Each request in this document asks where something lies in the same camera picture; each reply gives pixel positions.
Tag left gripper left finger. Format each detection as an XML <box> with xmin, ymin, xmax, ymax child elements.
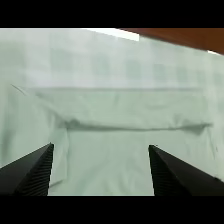
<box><xmin>0</xmin><ymin>142</ymin><xmax>55</xmax><ymax>197</ymax></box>

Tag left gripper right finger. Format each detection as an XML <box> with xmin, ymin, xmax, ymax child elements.
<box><xmin>148</xmin><ymin>144</ymin><xmax>224</xmax><ymax>197</ymax></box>

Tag white T-shirt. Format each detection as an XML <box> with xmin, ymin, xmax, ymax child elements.
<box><xmin>0</xmin><ymin>83</ymin><xmax>224</xmax><ymax>197</ymax></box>

